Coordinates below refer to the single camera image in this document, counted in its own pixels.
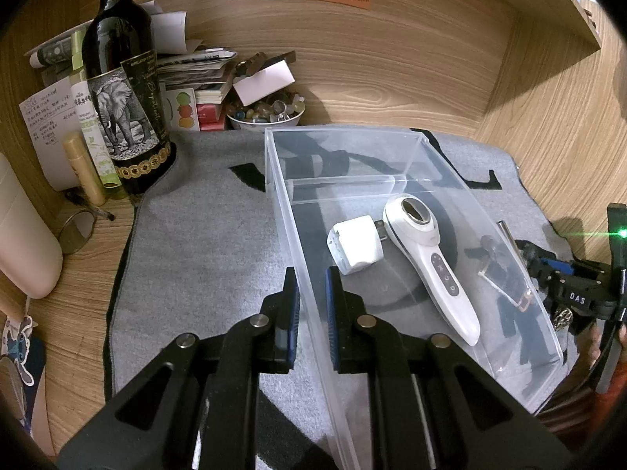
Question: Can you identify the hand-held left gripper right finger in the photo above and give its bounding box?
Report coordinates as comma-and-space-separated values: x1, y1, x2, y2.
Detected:
326, 267, 574, 470

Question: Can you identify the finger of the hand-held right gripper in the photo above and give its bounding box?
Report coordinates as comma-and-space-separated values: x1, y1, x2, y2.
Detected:
514, 239, 576, 286
468, 235, 537, 315

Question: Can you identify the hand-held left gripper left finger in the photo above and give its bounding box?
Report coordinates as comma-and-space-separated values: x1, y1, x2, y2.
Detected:
56, 267, 302, 470

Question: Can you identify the clear plastic storage box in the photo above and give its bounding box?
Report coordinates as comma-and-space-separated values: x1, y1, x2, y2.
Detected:
265, 127, 564, 470

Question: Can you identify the person's right forearm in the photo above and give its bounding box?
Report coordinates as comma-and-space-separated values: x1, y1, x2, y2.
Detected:
539, 376, 604, 447

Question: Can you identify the person's right hand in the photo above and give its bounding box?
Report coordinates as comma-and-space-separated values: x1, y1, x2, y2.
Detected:
585, 322, 627, 369

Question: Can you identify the silver metal rod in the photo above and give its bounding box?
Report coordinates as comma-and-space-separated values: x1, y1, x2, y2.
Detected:
498, 222, 516, 255

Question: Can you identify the white handheld massager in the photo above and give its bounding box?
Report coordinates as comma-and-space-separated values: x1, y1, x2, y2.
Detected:
383, 196, 482, 347

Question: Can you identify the white charger adapter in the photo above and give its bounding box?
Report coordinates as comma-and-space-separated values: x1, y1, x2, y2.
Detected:
327, 215, 388, 276

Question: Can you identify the grey mat with black pattern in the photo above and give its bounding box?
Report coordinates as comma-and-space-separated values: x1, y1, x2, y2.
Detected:
104, 130, 589, 470

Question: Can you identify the bowl of polished stones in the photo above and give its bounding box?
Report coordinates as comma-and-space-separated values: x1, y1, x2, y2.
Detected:
226, 93, 307, 130

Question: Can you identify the red small box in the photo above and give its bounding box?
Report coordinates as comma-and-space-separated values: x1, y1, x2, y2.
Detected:
196, 103, 228, 131

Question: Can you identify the black pen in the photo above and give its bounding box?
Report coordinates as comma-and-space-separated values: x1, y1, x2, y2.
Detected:
65, 191, 116, 221

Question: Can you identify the small round mirror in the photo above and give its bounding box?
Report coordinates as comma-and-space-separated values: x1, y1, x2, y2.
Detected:
59, 210, 101, 255

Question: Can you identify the fruit print card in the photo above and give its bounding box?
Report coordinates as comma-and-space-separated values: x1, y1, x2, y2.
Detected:
164, 87, 201, 131

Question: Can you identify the white folded card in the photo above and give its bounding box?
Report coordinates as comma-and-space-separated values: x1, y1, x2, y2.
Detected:
232, 61, 295, 103

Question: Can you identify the tan bamboo tube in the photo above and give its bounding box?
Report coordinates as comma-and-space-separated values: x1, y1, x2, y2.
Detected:
62, 132, 107, 206

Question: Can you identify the wooden shelf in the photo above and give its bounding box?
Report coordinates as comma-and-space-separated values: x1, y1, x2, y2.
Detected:
519, 0, 603, 52

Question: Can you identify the stack of papers and booklets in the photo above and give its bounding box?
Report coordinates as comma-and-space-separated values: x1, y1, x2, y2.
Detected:
142, 0, 238, 103

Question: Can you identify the cartoon sticker sheet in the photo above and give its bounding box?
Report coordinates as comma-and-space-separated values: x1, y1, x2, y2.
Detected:
0, 316, 47, 451

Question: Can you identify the cream plastic bottle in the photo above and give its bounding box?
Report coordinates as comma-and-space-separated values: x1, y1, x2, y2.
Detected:
0, 152, 63, 299

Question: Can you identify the green and white tube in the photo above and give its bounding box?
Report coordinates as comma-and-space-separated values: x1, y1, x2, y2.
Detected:
70, 29, 129, 200

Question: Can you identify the white handwritten paper note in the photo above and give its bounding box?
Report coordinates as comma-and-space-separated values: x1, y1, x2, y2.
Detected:
20, 81, 79, 192

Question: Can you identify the dark wine bottle elephant label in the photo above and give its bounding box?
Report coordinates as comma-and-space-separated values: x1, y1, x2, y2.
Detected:
81, 0, 178, 195

